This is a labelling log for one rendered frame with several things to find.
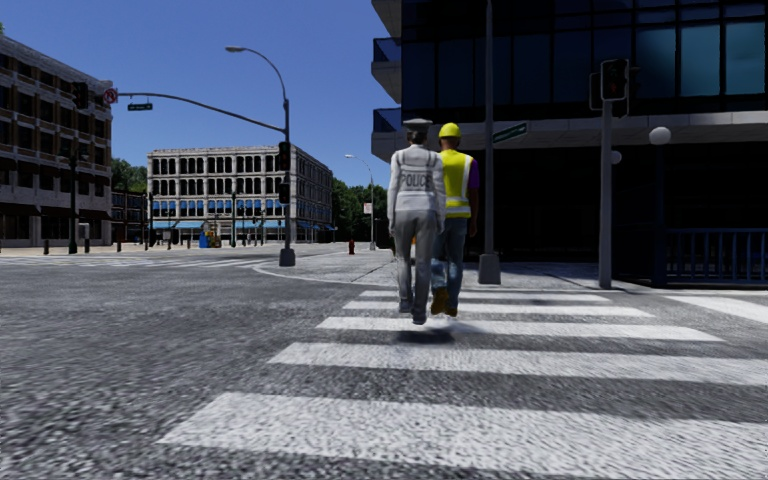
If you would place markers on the grey street lamp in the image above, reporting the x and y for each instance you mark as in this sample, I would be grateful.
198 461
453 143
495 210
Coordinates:
371 210

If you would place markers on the trees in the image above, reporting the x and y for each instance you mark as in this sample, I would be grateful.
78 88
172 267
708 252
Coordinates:
354 210
129 176

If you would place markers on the person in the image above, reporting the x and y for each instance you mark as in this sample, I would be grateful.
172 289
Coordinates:
416 204
458 180

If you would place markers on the traffic light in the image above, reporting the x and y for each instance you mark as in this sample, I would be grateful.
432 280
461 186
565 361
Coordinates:
286 198
72 198
606 198

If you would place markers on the blue letter box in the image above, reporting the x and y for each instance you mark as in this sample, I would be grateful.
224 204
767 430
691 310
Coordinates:
204 240

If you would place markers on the pale concrete building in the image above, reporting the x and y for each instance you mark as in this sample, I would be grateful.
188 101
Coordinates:
204 174

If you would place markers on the glass tower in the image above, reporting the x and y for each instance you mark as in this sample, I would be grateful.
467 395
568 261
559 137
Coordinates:
570 72

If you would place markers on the dark building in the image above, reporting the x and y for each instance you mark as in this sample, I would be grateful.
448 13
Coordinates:
129 213

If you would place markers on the dark stairway railing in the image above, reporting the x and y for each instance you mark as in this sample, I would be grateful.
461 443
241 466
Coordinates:
717 255

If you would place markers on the brown brick building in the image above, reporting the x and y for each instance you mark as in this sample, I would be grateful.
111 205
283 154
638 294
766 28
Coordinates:
36 150

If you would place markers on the sign on a post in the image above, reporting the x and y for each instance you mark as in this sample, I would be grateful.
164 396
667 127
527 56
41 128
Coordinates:
489 180

